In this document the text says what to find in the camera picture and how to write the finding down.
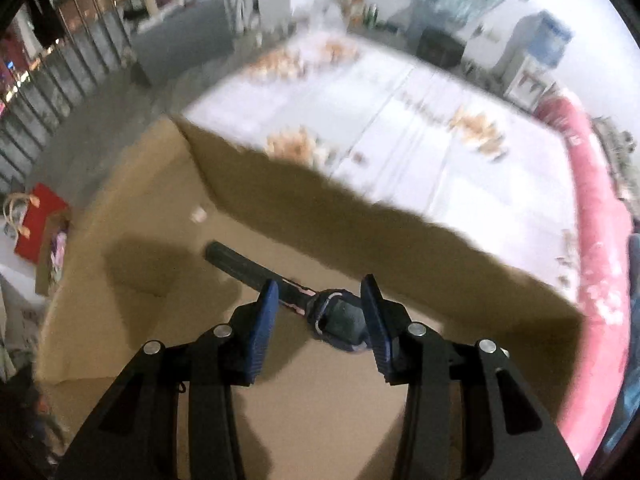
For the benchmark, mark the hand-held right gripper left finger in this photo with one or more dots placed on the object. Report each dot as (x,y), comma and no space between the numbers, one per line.
(260,332)

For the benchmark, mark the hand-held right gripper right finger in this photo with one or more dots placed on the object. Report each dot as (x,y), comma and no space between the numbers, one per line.
(377,332)

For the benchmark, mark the black smart watch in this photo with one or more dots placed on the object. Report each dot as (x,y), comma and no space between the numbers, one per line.
(240,266)

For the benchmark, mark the brown cardboard box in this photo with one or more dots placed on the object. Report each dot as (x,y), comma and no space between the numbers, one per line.
(310,410)

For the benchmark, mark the brown gift bag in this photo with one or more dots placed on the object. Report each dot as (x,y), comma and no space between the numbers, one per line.
(50,260)

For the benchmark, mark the pink floral blanket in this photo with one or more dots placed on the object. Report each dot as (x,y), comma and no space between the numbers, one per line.
(600,260)

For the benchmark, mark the red gift bag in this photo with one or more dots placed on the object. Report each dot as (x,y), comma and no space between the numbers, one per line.
(37,220)

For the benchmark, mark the white water dispenser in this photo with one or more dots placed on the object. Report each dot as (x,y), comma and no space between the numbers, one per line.
(525,80)

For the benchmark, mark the metal railing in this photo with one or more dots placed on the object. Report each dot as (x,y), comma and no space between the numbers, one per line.
(65,70)

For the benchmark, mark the black hanging garment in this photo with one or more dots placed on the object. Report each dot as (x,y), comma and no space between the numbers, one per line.
(45,15)

